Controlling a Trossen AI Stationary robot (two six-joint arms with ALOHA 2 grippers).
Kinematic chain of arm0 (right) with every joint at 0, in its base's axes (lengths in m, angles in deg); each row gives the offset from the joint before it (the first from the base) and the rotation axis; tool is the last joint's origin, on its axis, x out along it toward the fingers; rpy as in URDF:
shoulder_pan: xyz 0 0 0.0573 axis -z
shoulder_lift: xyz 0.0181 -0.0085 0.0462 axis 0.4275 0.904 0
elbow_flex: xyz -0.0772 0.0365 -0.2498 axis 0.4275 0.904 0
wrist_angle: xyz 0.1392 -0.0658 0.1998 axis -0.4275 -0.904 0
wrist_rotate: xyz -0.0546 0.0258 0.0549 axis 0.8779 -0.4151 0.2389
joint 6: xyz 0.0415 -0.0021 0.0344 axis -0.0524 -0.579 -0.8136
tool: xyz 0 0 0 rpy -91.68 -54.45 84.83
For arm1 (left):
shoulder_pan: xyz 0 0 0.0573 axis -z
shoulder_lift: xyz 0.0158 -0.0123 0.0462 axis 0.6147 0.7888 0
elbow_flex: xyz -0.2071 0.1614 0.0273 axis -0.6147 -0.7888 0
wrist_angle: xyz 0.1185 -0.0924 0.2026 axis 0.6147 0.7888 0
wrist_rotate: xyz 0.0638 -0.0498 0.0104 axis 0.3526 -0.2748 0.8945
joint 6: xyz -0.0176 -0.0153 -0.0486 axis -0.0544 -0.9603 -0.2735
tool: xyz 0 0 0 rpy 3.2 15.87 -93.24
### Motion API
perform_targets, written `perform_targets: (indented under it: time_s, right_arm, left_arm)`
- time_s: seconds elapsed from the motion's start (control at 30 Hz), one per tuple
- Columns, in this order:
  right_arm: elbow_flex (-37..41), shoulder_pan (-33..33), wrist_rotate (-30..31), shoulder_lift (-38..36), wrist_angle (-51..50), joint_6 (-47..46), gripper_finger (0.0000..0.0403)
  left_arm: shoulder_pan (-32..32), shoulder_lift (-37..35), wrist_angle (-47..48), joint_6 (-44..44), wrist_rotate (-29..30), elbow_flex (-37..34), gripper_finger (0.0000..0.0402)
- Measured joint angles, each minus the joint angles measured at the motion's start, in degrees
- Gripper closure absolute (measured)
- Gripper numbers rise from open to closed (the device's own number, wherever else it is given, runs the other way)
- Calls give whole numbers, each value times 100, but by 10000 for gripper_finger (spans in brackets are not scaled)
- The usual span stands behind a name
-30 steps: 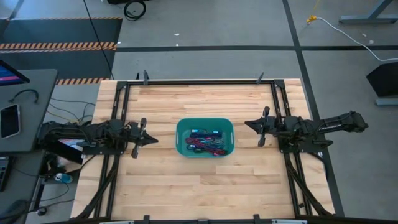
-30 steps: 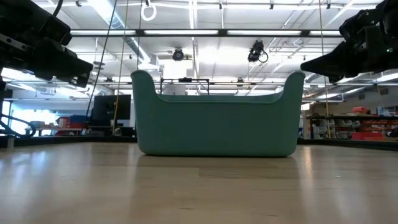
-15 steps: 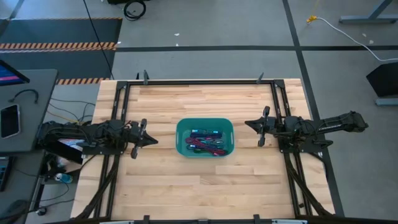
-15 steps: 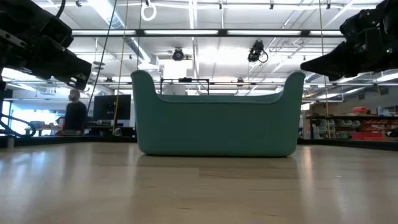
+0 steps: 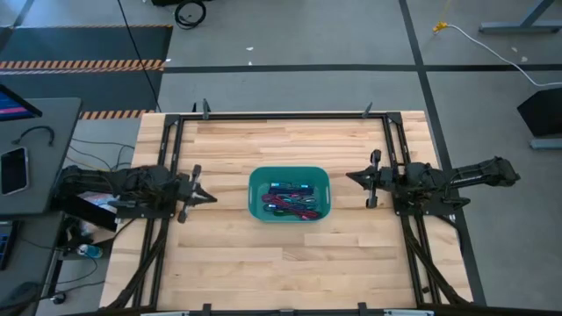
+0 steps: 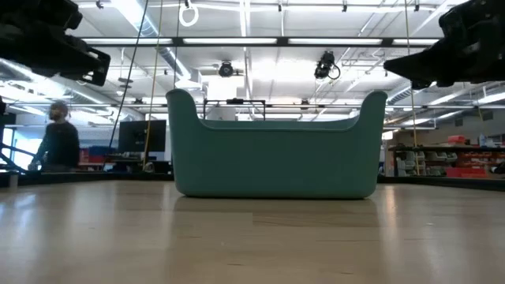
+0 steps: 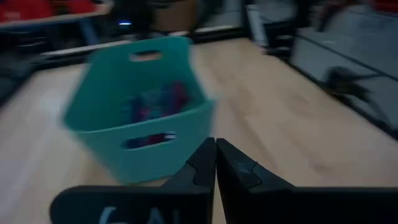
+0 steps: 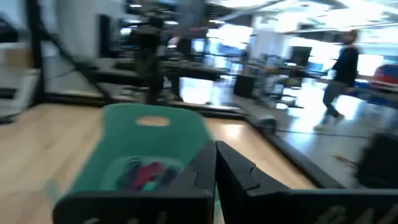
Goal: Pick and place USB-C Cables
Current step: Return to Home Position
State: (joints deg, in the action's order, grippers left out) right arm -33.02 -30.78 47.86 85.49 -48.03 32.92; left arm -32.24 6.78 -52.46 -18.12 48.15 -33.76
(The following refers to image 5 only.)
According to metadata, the black hanging cable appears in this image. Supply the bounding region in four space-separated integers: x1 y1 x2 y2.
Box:
116 0 162 111

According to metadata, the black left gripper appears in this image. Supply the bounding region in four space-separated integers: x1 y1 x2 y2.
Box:
175 164 219 224

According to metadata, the grey desk leg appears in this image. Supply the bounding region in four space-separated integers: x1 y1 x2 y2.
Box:
478 0 562 35

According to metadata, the white floor cable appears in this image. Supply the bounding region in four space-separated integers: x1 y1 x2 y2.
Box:
445 24 562 88

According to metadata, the dark hazard striped floor mat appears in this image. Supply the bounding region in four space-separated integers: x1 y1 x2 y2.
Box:
0 24 174 120

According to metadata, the laptop screen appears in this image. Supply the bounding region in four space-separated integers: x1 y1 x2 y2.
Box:
0 83 44 123

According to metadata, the coiled black floor cable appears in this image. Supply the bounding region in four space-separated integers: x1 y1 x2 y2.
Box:
174 0 208 31

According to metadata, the yellow extension cord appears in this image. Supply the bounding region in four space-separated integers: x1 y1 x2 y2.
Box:
432 0 454 34

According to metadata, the black table frame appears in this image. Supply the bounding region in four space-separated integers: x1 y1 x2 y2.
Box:
103 111 488 316

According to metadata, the grey side desk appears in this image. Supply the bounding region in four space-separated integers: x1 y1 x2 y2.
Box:
0 97 83 216

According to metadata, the teal plastic bin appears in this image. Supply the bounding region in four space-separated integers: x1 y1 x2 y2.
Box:
248 165 332 225

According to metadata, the blue water bottle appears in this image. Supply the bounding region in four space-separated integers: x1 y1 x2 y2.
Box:
76 243 104 260

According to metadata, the short black desk cable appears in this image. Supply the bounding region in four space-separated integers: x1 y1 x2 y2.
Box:
11 125 56 148

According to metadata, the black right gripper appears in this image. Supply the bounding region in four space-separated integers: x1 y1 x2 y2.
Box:
345 149 399 210

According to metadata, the black smartphone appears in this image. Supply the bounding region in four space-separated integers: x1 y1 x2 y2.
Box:
0 146 30 197

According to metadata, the grey metal foot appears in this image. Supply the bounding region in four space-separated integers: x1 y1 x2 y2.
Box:
529 137 562 151

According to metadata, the black panel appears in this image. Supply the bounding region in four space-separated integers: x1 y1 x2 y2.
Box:
516 84 562 139

